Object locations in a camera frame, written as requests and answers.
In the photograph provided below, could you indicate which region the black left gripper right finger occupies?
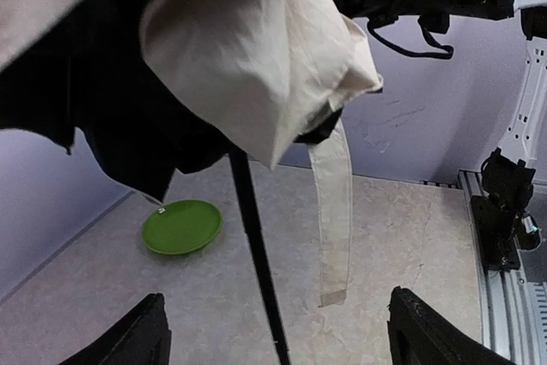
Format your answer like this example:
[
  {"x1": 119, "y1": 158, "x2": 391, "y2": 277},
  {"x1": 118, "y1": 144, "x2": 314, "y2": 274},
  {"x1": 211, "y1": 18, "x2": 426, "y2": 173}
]
[{"x1": 387, "y1": 286, "x2": 511, "y2": 364}]

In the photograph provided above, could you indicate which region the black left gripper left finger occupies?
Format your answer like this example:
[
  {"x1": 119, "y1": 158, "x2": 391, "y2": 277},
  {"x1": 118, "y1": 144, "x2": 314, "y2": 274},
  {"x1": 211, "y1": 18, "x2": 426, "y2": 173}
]
[{"x1": 60, "y1": 293, "x2": 172, "y2": 365}]

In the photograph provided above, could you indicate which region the beige folding umbrella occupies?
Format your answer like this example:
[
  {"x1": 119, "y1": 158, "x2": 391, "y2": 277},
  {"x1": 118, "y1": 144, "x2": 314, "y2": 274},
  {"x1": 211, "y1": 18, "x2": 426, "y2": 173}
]
[{"x1": 0, "y1": 0, "x2": 385, "y2": 365}]

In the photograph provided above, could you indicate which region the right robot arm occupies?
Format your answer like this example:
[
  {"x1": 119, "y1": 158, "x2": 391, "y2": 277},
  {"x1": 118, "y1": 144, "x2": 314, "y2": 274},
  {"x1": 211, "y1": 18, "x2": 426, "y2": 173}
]
[{"x1": 333, "y1": 0, "x2": 546, "y2": 271}]

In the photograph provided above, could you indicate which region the green flat plate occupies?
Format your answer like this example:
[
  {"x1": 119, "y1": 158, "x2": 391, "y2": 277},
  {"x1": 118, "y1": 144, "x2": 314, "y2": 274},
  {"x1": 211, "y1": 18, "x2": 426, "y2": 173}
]
[{"x1": 141, "y1": 199, "x2": 223, "y2": 256}]

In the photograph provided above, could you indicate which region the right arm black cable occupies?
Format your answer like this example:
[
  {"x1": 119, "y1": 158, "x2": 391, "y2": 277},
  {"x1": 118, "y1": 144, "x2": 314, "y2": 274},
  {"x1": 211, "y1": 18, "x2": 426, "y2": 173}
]
[{"x1": 366, "y1": 14, "x2": 455, "y2": 60}]

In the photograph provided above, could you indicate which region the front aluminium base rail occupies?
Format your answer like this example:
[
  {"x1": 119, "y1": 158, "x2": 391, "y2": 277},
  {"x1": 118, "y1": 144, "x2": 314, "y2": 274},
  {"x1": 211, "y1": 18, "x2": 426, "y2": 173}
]
[{"x1": 458, "y1": 170, "x2": 546, "y2": 364}]

